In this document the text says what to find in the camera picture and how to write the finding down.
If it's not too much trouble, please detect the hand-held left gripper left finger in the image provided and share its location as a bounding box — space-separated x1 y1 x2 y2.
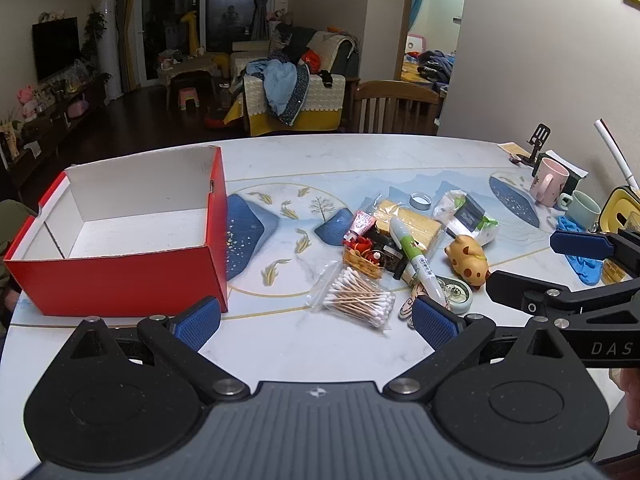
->
62 296 251 405

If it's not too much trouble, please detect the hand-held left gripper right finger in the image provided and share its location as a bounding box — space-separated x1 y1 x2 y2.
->
382 295 576 404

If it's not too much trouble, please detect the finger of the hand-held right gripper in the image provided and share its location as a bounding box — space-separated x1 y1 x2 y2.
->
486 270 601 322
550 227 640 267

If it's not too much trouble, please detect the yellow spotted pig toy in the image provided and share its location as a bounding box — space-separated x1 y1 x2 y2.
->
444 234 492 291

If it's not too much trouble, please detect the small black box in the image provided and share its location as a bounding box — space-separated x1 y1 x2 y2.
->
370 232 408 278

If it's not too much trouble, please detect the bag of cotton swabs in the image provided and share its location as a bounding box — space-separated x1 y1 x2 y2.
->
306 262 397 333

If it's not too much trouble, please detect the red cardboard box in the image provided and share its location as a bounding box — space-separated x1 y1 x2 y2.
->
4 145 230 318

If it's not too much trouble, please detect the white green marker pen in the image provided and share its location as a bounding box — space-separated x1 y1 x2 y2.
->
389 216 443 311

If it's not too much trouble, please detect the tan rectangular block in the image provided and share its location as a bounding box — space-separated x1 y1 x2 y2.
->
372 199 445 253

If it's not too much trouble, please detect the white green wipes packet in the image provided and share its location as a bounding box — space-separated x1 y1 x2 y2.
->
432 190 500 247

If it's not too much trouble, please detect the pink white tube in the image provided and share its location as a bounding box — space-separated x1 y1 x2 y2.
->
345 210 377 243

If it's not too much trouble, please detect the person's right hand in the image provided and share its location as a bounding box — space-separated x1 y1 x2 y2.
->
612 367 640 433

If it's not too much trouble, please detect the blue cloth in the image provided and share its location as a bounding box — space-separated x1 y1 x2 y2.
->
552 215 608 286

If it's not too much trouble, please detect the pale green mug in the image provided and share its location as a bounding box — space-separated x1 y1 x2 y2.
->
558 190 602 232

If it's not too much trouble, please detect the yellow black container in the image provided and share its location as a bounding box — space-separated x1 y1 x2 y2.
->
597 186 640 235

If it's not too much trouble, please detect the pink mug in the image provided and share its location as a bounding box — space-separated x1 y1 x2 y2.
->
529 157 571 207

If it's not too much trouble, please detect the dark green white box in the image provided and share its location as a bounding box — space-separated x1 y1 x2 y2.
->
532 150 588 181

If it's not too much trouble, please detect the beige paper card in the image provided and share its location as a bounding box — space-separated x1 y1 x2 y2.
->
497 141 531 163

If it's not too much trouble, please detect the black phone stand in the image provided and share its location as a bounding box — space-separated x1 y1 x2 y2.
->
520 124 552 163

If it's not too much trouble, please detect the olive green jacket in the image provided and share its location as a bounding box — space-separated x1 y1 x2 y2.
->
0 199 38 311

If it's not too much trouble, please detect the bed with dark clothes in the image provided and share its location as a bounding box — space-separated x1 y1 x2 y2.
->
402 50 458 93

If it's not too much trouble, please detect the wooden chair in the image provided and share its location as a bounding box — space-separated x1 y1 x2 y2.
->
350 80 443 136

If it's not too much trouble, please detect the dark television cabinet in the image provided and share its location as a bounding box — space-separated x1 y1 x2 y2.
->
0 72 113 181

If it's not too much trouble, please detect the blue jacket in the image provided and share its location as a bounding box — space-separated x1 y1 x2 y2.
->
245 57 311 126

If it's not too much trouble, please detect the sofa with yellow cover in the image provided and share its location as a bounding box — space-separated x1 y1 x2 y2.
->
223 30 361 137

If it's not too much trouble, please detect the coffee table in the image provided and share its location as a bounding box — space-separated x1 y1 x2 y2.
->
157 57 218 111

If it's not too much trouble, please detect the pink plush toy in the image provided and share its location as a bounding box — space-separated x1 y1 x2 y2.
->
17 85 40 121

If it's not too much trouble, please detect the white tower air conditioner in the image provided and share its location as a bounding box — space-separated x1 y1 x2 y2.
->
95 0 123 101

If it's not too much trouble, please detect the yellow giraffe toy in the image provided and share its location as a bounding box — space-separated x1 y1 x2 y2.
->
180 10 201 56

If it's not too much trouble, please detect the television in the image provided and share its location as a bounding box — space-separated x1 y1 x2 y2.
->
32 16 80 82

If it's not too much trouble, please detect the green houseplant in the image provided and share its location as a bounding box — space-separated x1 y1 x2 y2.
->
82 10 108 61

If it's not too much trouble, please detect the grey curtain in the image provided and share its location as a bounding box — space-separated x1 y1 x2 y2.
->
250 0 273 43

